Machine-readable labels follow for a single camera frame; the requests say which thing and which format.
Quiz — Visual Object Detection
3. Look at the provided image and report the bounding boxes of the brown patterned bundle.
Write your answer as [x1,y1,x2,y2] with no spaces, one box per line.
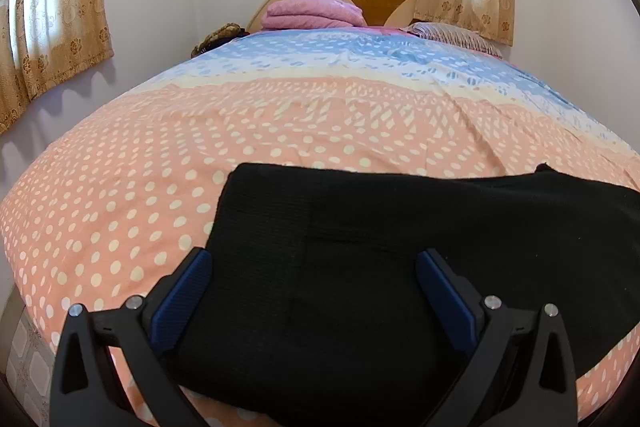
[190,23,248,58]

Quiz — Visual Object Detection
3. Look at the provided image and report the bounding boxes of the polka dot bed sheet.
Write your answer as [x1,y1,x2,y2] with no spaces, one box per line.
[0,27,640,427]

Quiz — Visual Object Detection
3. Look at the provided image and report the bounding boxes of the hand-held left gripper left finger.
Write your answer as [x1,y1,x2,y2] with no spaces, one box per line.
[49,247,216,427]

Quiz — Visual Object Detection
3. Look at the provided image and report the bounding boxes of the folded pink blanket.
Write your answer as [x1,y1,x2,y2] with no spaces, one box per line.
[261,0,365,31]

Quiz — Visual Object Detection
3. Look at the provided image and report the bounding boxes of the striped pillow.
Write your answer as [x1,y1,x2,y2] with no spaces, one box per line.
[402,22,503,58]

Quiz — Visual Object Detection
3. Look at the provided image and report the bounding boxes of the black pants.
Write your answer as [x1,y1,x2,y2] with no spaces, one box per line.
[167,163,640,427]

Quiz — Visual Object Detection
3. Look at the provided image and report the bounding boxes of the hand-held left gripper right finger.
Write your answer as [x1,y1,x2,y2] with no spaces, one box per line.
[416,248,579,427]

